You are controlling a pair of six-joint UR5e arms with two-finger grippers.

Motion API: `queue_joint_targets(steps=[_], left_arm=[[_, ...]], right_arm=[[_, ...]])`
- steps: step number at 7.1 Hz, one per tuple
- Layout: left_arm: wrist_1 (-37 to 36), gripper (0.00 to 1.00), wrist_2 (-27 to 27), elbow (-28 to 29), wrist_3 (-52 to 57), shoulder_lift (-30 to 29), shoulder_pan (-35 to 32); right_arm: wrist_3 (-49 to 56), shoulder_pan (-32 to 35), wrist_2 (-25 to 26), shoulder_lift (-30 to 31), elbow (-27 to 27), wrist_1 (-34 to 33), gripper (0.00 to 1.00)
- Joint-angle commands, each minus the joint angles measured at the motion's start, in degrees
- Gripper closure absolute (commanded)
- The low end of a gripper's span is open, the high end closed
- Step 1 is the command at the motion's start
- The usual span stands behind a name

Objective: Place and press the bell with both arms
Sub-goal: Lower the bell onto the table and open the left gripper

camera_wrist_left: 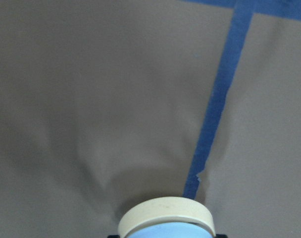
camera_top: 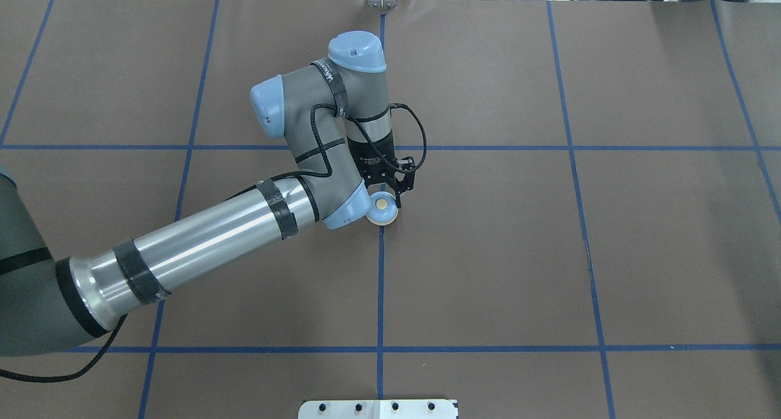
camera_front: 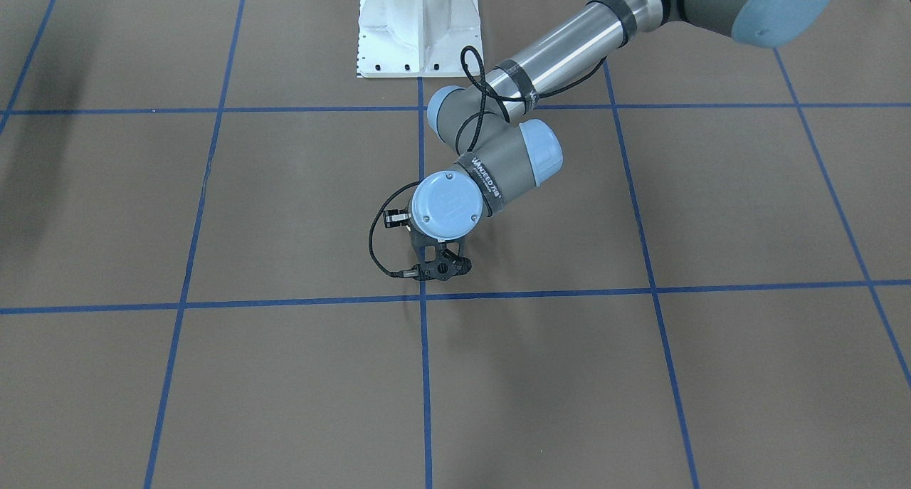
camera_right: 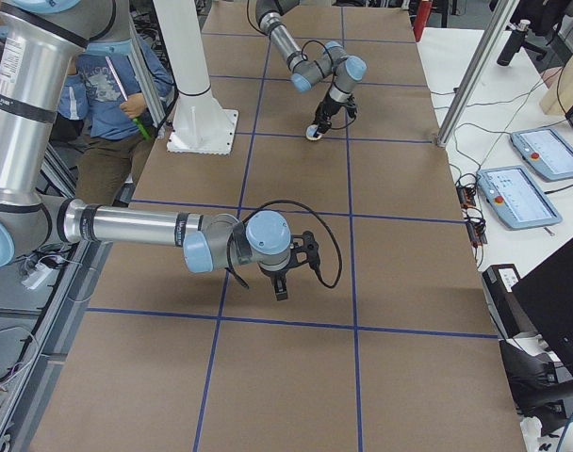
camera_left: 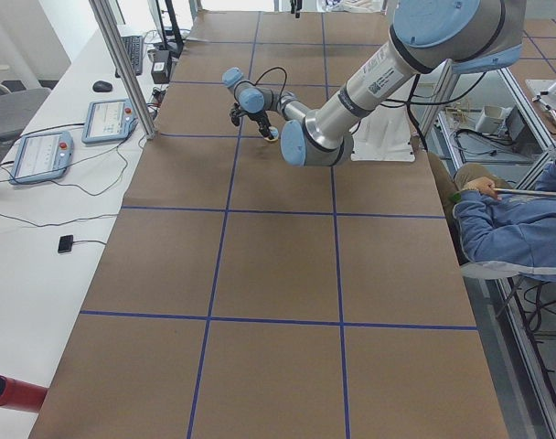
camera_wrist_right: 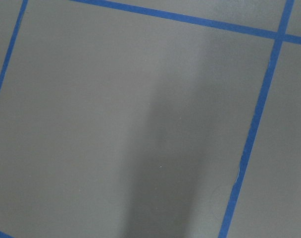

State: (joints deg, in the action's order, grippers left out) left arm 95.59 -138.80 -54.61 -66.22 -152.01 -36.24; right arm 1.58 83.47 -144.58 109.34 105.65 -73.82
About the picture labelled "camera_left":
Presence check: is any red cylinder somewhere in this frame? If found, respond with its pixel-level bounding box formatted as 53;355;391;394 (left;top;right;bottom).
0;375;48;413

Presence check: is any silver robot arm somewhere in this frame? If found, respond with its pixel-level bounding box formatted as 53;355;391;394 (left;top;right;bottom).
222;1;527;166

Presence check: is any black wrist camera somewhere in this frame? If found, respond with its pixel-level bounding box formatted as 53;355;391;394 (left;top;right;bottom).
230;102;244;127

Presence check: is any metal rod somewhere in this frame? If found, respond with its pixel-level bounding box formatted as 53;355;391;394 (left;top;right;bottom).
494;187;556;198

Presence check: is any black keyboard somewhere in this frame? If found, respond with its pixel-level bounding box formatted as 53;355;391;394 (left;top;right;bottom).
121;35;144;76

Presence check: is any grey aluminium frame post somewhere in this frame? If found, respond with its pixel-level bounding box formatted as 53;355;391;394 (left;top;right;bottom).
89;0;156;140

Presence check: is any grey office chair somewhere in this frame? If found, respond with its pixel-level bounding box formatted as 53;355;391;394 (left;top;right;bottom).
0;83;51;160

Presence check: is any far teach pendant tablet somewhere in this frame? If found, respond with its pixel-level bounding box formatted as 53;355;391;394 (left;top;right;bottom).
81;99;137;145

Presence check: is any blue call bell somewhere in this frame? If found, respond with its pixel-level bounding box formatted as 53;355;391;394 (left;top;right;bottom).
265;126;279;142

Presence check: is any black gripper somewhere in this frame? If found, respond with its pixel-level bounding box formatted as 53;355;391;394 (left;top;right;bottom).
250;111;271;138

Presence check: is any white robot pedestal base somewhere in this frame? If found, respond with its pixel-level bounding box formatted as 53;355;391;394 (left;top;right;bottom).
351;106;415;163

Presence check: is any black computer mouse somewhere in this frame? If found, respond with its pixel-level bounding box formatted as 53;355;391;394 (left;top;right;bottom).
92;80;112;93

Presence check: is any black adapter box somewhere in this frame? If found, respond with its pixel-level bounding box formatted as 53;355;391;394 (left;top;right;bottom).
151;50;172;84

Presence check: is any near teach pendant tablet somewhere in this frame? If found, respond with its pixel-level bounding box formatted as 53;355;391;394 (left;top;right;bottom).
9;131;74;185

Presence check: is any person's hand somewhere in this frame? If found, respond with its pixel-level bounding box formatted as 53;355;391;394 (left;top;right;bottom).
462;177;501;200

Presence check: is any small black puck device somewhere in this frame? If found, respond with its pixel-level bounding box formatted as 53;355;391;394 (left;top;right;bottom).
58;234;74;254

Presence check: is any person in blue sweater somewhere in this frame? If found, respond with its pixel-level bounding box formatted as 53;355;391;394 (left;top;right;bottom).
427;152;556;282

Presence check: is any teach pendant tablet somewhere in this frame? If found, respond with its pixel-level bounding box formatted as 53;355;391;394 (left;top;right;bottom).
9;131;74;185
81;99;137;145

